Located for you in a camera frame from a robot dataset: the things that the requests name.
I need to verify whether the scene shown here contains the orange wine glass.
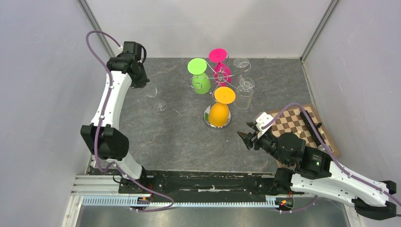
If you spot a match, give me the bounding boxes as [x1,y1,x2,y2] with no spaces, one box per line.
[208,87,235,127]

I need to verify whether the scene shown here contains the white slotted cable duct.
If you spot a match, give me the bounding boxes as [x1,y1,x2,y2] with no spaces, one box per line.
[82,196,286,208]

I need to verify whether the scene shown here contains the wooden chessboard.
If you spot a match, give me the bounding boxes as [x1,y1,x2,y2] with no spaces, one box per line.
[271,106,341,157]

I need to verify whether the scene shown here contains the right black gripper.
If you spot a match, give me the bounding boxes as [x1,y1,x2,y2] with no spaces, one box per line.
[236,122,290,166]

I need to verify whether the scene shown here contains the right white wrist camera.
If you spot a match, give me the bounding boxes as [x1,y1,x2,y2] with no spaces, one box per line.
[255,112,274,139]

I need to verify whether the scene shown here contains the green wine glass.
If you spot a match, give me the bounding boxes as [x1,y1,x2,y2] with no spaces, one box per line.
[187,58,211,95]

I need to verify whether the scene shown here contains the clear wine glass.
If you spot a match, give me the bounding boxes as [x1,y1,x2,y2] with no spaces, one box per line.
[144,85,167,112]

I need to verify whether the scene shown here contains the clear glass near front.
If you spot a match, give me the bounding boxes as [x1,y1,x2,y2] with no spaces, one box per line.
[234,78,255,109]

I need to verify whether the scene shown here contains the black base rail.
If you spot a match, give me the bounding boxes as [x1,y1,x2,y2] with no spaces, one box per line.
[87,167,305,204]

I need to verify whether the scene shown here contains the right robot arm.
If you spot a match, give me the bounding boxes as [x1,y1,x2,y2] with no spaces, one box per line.
[237,122,398,220]

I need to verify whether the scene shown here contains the chrome wine glass rack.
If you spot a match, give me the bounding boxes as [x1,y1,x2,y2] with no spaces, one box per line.
[187,51,252,130]

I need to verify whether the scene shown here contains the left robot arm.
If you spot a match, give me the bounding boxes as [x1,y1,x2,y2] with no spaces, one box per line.
[80,41,149,193]

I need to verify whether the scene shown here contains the pink wine glass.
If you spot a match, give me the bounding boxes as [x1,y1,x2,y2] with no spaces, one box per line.
[209,48,231,87]

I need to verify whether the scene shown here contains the clear glass at back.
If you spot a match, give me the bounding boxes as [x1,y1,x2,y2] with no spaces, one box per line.
[233,58,251,70]

